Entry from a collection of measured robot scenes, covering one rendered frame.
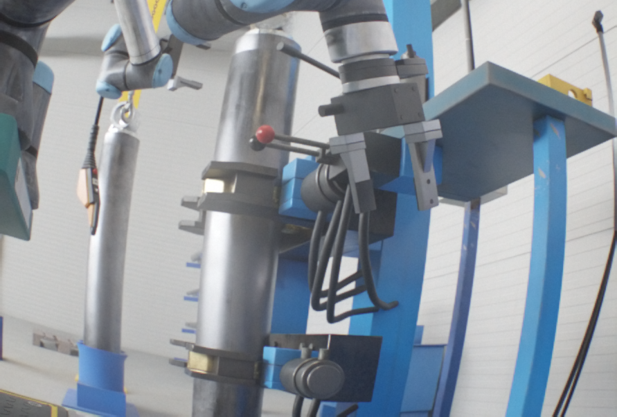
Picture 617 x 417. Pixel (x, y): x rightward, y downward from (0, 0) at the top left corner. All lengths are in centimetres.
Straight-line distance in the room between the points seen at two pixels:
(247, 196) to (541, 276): 83
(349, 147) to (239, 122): 107
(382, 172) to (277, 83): 68
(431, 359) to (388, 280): 232
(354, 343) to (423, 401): 265
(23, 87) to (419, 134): 47
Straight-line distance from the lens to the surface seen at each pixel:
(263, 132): 136
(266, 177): 171
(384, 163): 142
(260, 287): 188
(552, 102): 124
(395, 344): 201
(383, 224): 175
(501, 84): 115
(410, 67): 88
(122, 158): 323
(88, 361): 313
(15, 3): 63
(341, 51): 84
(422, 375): 425
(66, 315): 1254
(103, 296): 313
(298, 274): 230
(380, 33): 84
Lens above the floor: 55
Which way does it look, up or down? 15 degrees up
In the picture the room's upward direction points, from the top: 6 degrees clockwise
